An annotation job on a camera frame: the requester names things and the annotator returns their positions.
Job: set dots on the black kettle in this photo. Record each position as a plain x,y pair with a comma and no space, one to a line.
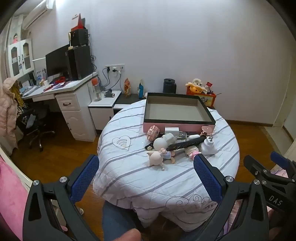
169,87

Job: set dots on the pink and white block toy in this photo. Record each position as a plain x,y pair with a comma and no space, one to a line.
192,154

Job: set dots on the white glass-door cabinet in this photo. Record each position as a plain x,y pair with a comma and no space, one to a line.
19,42

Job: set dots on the red desk item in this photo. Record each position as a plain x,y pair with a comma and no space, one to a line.
59,80

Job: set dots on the small clear case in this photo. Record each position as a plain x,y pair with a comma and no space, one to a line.
182,136

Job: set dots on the pink box with black rim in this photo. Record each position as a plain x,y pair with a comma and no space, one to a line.
173,111

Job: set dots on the white low cabinet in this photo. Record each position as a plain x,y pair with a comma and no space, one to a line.
99,115

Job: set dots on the white bed frame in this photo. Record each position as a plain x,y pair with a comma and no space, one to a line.
18,172

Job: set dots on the black computer tower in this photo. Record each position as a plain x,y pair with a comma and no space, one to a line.
79,62

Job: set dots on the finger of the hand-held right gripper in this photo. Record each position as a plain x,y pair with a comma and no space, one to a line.
255,169
281,161

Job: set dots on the rose gold figurine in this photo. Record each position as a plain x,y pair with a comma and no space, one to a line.
205,131

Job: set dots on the red packet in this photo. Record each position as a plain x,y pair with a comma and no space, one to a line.
208,85

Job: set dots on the blue and white boxes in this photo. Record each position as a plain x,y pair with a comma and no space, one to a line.
40,75

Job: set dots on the white charger block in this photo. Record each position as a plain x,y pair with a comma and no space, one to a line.
171,130

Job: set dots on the small pink doll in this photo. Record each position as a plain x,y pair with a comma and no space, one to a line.
15,37

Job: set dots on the clear bottle with orange cap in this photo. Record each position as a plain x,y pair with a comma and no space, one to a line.
96,92

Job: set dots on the yellow cloth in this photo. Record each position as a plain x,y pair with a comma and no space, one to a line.
18,95

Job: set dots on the white big-head figurine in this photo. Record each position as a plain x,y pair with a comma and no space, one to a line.
159,143

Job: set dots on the black office chair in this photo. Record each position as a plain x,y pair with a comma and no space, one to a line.
34,122

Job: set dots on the white air conditioner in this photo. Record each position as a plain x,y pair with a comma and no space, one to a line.
34,16

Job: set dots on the orange toy box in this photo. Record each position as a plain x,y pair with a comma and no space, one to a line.
208,99

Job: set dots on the white wall outlet strip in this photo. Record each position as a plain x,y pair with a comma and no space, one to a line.
114,68

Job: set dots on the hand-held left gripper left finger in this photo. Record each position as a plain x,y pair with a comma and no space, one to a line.
84,179

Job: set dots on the pink pig toy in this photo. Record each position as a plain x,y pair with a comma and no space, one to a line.
155,157

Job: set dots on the pink padded jacket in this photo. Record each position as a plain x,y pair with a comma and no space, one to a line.
8,109

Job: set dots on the white earbud case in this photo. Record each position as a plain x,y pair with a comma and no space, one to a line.
193,137

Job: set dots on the person's leg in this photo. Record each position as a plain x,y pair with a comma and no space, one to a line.
115,217

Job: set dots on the person's left hand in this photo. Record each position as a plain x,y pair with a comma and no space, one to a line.
128,235

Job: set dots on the black and white patterned cloth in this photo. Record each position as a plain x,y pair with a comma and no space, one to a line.
24,115

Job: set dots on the orange snack bag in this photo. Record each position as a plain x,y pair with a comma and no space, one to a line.
127,88

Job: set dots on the small black device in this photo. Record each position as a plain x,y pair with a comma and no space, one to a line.
109,94

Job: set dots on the yellow plush toy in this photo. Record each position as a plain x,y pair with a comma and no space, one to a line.
195,89

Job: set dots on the blue snack bag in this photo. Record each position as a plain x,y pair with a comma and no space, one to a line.
141,90

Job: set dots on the long black patterned object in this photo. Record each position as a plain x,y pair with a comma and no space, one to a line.
185,144

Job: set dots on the white desk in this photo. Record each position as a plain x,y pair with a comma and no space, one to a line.
76,84

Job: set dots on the red triangular object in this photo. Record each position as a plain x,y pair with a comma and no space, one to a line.
79,23

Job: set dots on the pink blanket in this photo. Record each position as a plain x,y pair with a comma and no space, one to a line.
11,204

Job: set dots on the stack of papers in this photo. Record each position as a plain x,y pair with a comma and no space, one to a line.
31,90

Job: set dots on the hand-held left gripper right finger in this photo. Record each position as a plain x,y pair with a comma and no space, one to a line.
208,179

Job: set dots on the black computer monitor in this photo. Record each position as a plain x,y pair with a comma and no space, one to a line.
56,62

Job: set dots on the white plush toy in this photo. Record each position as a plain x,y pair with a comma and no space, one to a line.
197,82

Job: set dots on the white slipper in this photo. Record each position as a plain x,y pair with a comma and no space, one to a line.
80,210

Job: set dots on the white plug-in device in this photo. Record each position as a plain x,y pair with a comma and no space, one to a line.
208,148

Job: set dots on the pink block figure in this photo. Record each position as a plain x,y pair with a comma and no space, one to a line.
153,133

